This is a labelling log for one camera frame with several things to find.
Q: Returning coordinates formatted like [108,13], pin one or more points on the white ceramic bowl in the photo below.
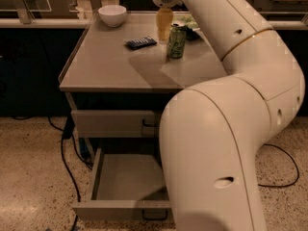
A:
[113,15]

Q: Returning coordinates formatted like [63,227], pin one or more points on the grey middle drawer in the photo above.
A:
[116,123]

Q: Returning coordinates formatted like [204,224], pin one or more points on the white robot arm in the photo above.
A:
[210,132]

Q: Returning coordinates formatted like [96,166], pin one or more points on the green chip bag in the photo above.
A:
[189,22]

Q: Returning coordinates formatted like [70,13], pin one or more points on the dark blue rxbar wrapper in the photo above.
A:
[139,43]

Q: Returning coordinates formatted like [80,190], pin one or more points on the grey open bottom drawer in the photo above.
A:
[125,187]

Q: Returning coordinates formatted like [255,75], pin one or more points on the grey drawer cabinet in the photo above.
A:
[104,74]

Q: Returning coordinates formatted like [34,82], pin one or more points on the green soda can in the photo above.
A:
[176,41]

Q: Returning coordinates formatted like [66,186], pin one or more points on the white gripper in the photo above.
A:
[164,17]

